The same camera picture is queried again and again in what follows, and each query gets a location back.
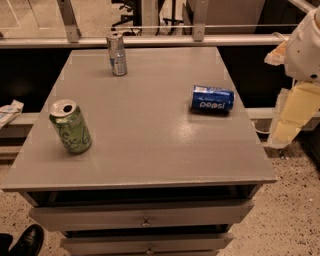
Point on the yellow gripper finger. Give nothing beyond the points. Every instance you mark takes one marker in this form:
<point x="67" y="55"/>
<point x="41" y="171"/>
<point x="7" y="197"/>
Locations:
<point x="277" y="56"/>
<point x="294" y="108"/>

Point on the blue pepsi can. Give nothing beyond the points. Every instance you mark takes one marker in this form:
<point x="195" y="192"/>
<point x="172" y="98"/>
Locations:
<point x="205" y="98"/>

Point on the silver redbull can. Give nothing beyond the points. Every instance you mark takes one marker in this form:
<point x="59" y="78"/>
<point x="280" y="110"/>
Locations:
<point x="117" y="54"/>

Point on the green soda can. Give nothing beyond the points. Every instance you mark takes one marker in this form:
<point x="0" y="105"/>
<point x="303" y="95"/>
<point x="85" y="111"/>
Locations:
<point x="70" y="125"/>

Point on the grey metal railing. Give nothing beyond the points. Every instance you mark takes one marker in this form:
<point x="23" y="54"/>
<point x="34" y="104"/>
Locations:
<point x="144" y="23"/>

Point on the grey lower drawer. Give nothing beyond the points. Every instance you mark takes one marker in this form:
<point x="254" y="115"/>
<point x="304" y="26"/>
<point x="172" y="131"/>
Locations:
<point x="147" y="245"/>

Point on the grey drawer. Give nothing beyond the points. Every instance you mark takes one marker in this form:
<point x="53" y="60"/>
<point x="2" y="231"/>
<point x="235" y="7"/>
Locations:
<point x="149" y="215"/>
<point x="147" y="245"/>

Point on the grey upper drawer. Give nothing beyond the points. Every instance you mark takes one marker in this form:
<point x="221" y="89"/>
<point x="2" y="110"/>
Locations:
<point x="149" y="215"/>

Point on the white crumpled packet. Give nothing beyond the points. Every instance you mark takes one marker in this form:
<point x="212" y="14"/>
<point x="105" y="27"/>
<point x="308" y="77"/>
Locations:
<point x="10" y="112"/>

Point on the black leather shoe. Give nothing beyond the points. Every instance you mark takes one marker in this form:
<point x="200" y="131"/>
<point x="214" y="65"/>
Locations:
<point x="29" y="243"/>

